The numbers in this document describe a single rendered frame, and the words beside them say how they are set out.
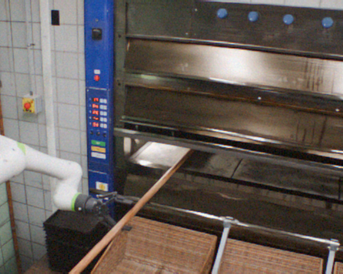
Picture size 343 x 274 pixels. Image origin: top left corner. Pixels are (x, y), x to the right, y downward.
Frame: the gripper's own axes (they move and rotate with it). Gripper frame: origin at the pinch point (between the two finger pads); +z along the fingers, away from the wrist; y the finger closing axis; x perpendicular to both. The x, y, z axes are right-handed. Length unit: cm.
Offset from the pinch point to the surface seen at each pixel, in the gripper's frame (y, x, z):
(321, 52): -72, -58, 68
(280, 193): 1, -56, 59
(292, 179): 1, -75, 63
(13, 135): -2, -53, -110
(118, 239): 42, -37, -25
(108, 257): 47, -24, -25
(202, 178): 2, -55, 17
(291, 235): 2, -19, 70
